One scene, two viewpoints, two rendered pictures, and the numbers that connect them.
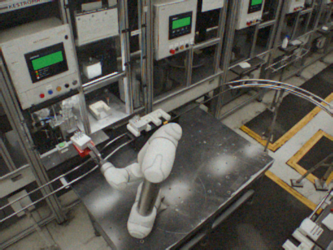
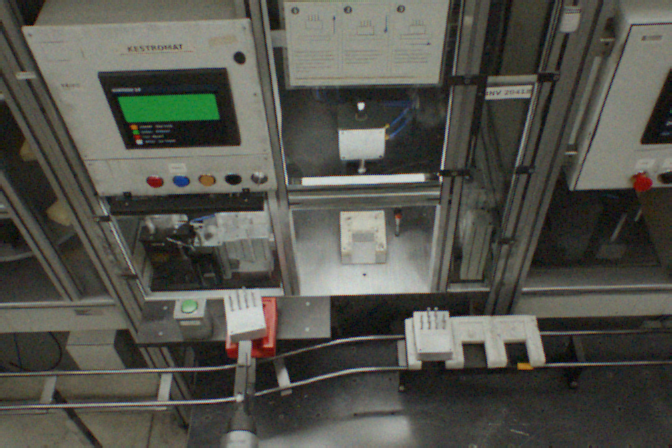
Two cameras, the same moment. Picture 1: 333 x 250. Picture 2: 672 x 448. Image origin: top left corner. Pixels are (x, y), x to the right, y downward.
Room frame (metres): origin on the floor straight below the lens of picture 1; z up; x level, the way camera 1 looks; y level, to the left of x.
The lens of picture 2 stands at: (0.92, -0.21, 2.54)
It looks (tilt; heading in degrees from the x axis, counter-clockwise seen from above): 51 degrees down; 45
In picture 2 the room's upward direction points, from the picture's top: 3 degrees counter-clockwise
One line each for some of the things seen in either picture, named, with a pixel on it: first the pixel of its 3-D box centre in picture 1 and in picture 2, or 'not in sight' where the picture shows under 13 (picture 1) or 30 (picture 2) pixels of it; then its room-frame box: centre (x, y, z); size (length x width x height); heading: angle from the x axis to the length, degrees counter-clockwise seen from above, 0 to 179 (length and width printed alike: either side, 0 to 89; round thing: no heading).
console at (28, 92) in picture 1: (38, 61); (173, 84); (1.53, 0.88, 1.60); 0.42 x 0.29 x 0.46; 132
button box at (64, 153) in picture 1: (63, 150); (194, 315); (1.35, 0.78, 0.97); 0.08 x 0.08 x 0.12; 42
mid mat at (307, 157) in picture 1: (321, 155); not in sight; (2.31, -1.97, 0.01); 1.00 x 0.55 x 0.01; 132
